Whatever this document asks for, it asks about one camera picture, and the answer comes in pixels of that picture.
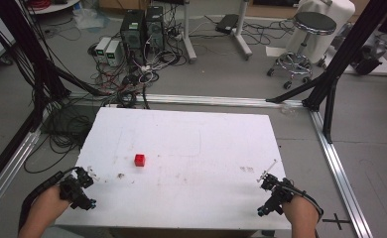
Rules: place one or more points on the red cube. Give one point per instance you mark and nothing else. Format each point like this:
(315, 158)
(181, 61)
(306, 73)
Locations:
(139, 160)

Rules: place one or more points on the large black computer tower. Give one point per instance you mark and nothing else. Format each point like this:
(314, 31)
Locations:
(132, 36)

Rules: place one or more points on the person's right hand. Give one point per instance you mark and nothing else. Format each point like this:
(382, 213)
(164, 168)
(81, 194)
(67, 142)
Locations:
(301, 212)

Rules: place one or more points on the white desk leg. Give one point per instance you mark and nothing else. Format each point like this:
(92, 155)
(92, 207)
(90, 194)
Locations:
(188, 39)
(241, 36)

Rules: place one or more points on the slim black computer tower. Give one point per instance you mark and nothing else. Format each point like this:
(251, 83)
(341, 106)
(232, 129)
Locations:
(155, 28)

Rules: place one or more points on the flat black box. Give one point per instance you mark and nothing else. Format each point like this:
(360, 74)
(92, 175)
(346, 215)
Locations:
(227, 23)

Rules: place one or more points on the round white table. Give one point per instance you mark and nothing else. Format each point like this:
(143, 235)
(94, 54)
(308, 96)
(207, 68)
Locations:
(54, 6)

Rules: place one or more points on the black device on floor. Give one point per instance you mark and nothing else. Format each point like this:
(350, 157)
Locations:
(368, 59)

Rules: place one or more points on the black chrome rolling stool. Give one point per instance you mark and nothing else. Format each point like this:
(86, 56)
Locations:
(314, 23)

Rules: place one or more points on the person's left hand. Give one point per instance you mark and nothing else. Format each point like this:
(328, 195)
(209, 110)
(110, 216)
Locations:
(48, 207)

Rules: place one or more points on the clear plastic bag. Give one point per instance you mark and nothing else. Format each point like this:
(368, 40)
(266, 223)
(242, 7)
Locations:
(90, 18)

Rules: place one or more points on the white power supply unit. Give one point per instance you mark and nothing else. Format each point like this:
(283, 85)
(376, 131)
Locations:
(113, 53)
(102, 48)

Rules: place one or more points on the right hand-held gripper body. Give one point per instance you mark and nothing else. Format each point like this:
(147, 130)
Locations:
(277, 195)

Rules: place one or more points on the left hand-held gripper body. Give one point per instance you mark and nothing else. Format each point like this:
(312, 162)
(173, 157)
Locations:
(76, 191)

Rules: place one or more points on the aluminium floor rail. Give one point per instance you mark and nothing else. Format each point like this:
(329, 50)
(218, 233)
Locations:
(214, 99)
(6, 175)
(338, 178)

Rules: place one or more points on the black frame post with braces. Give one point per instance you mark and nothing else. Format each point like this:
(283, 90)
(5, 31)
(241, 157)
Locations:
(350, 46)

